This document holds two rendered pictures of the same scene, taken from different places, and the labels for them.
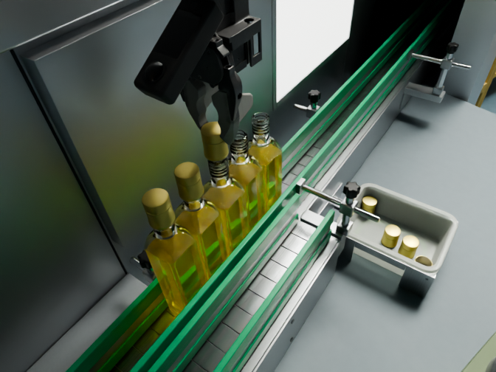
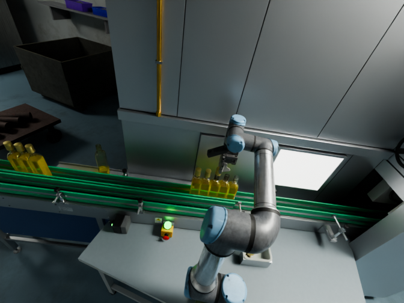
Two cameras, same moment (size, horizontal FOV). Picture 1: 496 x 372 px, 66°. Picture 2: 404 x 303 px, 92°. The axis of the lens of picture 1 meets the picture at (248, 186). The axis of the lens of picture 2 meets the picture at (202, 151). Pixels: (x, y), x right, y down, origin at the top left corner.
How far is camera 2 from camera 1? 71 cm
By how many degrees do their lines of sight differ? 35
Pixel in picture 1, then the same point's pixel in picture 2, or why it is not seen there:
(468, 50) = (369, 240)
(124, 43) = (220, 142)
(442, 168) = (302, 257)
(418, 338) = (225, 266)
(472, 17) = (378, 229)
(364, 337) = not seen: hidden behind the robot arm
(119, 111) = not seen: hidden behind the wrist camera
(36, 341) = (168, 174)
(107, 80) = (212, 145)
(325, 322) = not seen: hidden behind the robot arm
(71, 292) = (180, 172)
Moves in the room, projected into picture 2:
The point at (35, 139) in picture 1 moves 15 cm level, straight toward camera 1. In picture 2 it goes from (194, 144) to (184, 159)
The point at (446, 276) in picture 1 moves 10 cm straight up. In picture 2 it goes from (253, 270) to (258, 264)
